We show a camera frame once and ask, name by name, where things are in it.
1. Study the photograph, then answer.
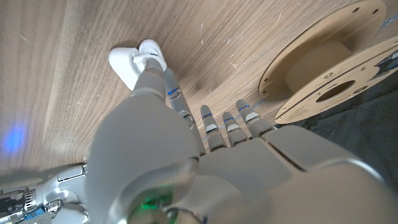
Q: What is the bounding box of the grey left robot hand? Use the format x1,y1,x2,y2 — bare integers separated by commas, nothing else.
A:
86,57,398,224

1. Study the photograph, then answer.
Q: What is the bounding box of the black fabric curtain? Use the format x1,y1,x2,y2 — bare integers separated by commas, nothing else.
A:
276,77,398,187

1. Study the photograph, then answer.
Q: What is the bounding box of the white AirPods case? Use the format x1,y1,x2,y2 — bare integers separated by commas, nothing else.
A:
108,39,168,91

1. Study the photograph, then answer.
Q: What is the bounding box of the cardboard filament reel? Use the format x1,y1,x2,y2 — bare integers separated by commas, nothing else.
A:
257,0,398,125

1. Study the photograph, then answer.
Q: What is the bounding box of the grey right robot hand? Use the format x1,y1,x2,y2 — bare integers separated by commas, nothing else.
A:
0,164,90,224

